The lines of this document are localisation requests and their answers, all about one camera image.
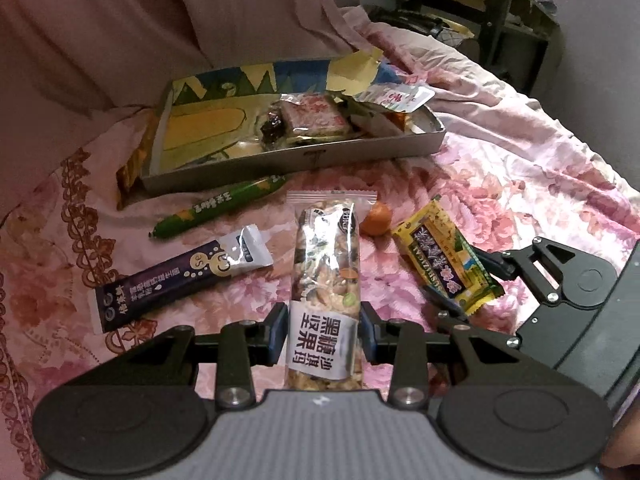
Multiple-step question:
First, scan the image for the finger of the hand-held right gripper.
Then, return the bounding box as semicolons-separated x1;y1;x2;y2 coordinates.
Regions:
472;237;568;307
419;285;523;356

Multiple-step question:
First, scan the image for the black and yellow bag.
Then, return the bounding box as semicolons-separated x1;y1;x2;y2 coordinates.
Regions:
380;7;476;56

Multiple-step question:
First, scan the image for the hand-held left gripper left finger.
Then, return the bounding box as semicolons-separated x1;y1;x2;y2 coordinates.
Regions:
87;302;291;409

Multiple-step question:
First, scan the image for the dark blue stick sachet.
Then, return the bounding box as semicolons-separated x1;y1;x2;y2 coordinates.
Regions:
89;225;275;334

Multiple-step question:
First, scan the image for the orange snack packet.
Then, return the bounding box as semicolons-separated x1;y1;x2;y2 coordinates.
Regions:
382;111;416;135

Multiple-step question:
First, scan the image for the floral pink bedsheet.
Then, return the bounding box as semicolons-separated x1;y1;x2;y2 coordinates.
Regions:
0;5;640;480

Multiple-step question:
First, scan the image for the white red-print snack pouch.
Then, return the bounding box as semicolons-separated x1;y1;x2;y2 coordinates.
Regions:
350;85;436;113

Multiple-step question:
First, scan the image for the pink cake packet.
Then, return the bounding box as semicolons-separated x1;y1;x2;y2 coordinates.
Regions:
272;94;352;148

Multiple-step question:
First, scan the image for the pink curtain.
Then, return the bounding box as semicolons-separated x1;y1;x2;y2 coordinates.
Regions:
0;0;386;128

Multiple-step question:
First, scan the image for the yellow green snack packet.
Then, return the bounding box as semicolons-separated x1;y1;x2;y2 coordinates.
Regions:
391;200;506;317

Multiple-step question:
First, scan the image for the green sausage stick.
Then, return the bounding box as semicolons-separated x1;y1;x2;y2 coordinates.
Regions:
149;174;296;241

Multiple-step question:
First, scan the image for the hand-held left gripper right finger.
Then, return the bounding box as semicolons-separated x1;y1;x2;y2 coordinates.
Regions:
360;302;551;408

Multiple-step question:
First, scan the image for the illustrated cardboard box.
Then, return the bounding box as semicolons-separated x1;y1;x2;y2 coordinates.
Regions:
117;49;447;206

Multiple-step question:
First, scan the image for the clear nut bar packet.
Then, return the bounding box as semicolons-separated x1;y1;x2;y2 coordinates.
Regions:
285;190;378;392

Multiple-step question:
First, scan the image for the small orange fruit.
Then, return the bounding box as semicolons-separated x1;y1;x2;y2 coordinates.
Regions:
360;202;392;237

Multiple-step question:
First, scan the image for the dark green desk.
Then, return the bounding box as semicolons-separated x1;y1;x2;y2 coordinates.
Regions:
395;0;566;92

